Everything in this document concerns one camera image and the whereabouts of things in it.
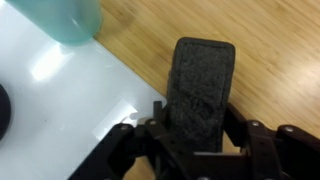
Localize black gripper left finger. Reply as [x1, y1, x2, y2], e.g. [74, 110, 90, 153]
[66, 100, 194, 180]

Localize black felt whiteboard eraser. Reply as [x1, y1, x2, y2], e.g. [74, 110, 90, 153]
[167, 37, 235, 152]

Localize black thermos bottle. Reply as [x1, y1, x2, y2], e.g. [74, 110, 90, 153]
[0, 84, 11, 141]

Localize white board sheet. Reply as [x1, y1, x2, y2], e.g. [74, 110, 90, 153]
[0, 2, 163, 180]

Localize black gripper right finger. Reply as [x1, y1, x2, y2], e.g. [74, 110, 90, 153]
[223, 102, 320, 180]

